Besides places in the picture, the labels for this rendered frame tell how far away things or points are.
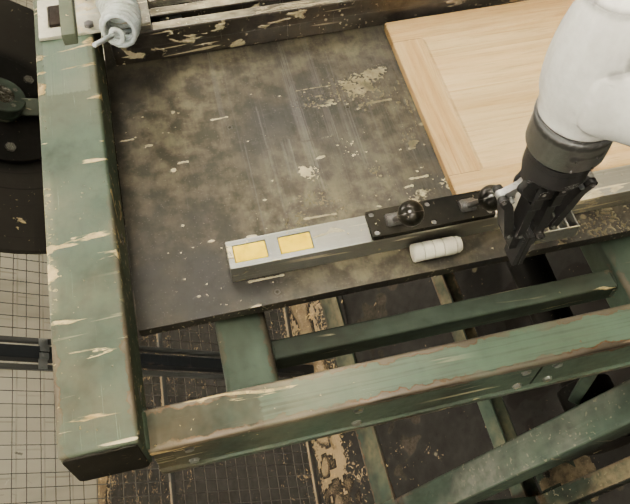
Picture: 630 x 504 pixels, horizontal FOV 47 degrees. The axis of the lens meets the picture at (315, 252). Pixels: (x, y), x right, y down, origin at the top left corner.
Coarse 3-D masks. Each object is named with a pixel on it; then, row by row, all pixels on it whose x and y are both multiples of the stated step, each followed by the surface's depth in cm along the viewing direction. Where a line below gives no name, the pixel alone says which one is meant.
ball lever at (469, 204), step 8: (480, 192) 103; (488, 192) 102; (464, 200) 113; (472, 200) 111; (480, 200) 103; (488, 200) 102; (496, 200) 102; (464, 208) 113; (472, 208) 113; (488, 208) 103; (496, 208) 103
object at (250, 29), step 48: (48, 0) 129; (144, 0) 129; (240, 0) 135; (288, 0) 137; (336, 0) 135; (384, 0) 137; (432, 0) 140; (480, 0) 143; (144, 48) 133; (192, 48) 136
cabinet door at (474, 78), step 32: (544, 0) 144; (416, 32) 139; (448, 32) 139; (480, 32) 139; (512, 32) 139; (544, 32) 139; (416, 64) 134; (448, 64) 135; (480, 64) 135; (512, 64) 135; (416, 96) 130; (448, 96) 130; (480, 96) 131; (512, 96) 131; (448, 128) 126; (480, 128) 127; (512, 128) 127; (448, 160) 122; (480, 160) 123; (512, 160) 123; (608, 160) 123
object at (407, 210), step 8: (408, 200) 101; (400, 208) 101; (408, 208) 100; (416, 208) 100; (384, 216) 112; (392, 216) 111; (400, 216) 101; (408, 216) 100; (416, 216) 100; (392, 224) 111; (400, 224) 112; (408, 224) 101; (416, 224) 101
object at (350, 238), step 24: (624, 168) 119; (600, 192) 117; (624, 192) 117; (360, 216) 114; (240, 240) 111; (264, 240) 111; (312, 240) 111; (336, 240) 111; (360, 240) 111; (384, 240) 112; (408, 240) 114; (240, 264) 109; (264, 264) 109; (288, 264) 111; (312, 264) 113
